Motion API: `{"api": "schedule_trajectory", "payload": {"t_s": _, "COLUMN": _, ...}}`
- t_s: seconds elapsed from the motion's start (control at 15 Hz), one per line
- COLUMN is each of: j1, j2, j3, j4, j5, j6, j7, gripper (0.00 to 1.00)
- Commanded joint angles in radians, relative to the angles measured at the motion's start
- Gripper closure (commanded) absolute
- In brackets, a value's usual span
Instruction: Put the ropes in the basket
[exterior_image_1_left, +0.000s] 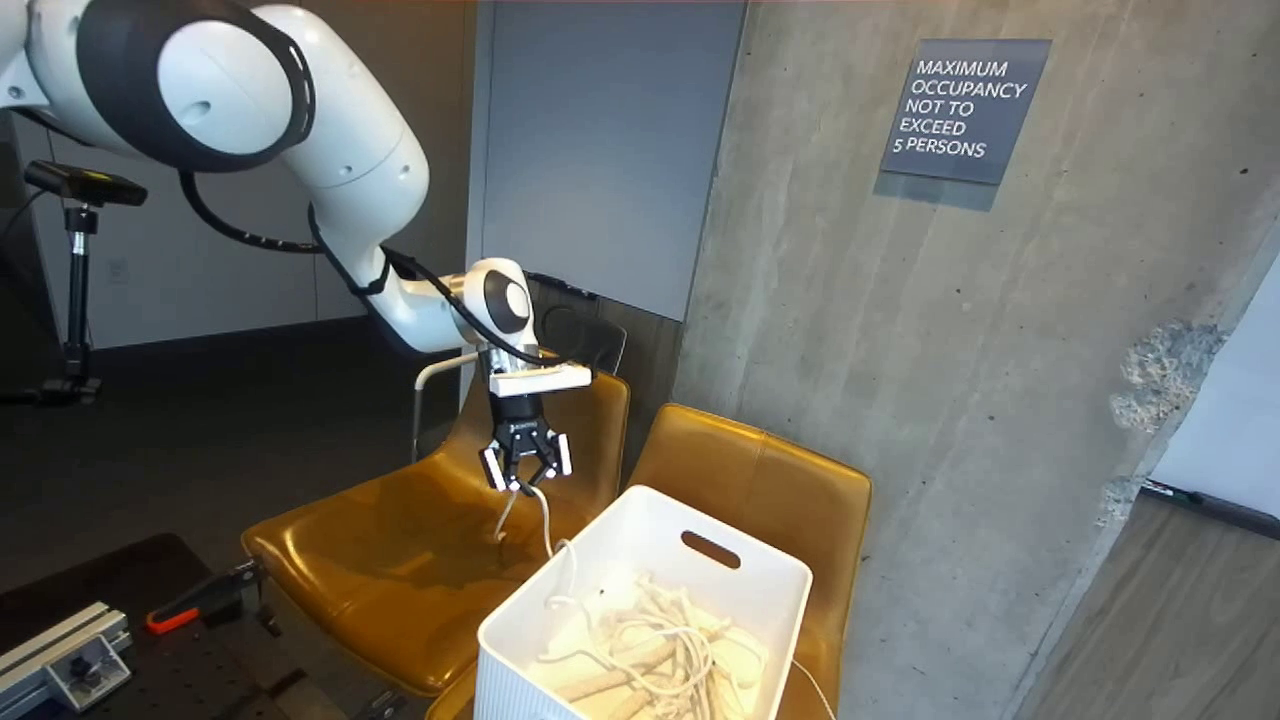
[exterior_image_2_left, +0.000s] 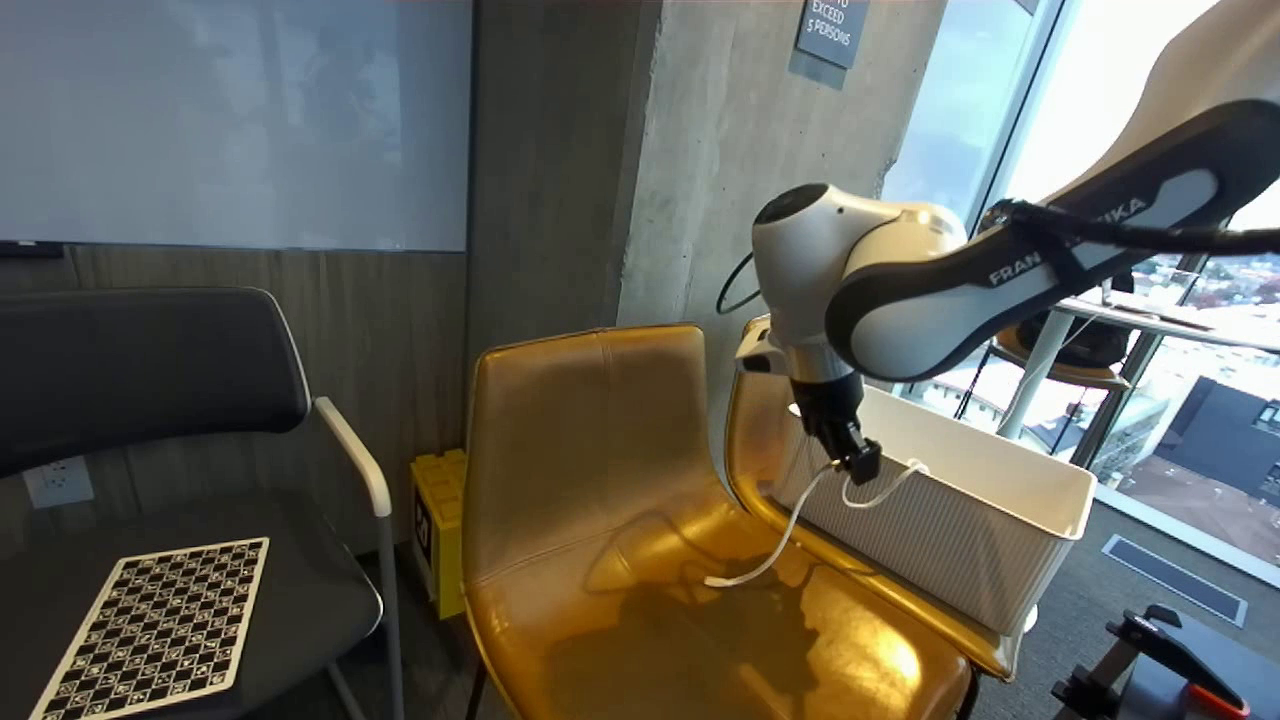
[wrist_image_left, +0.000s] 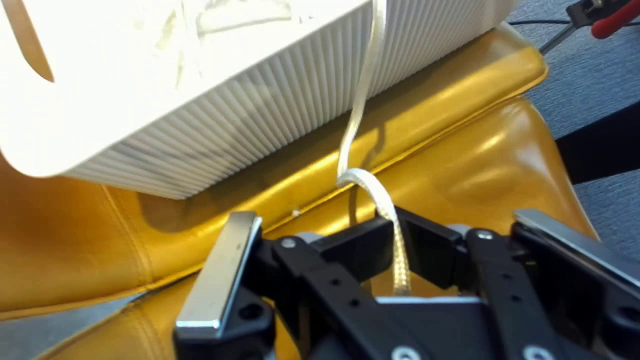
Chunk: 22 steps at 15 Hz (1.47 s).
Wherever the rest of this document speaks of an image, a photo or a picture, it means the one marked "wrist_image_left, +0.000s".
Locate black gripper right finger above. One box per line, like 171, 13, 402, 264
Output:
398, 206, 640, 360

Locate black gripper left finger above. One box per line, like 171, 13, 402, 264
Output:
172, 210, 396, 360

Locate white lace rope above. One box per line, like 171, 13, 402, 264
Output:
335, 0, 416, 299

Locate white ribbed plastic basket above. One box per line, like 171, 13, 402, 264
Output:
0, 0, 525, 202

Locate thin black cable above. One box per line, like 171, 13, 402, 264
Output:
509, 16, 576, 30

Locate black clamp with orange handle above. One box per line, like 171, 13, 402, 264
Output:
539, 0, 640, 55

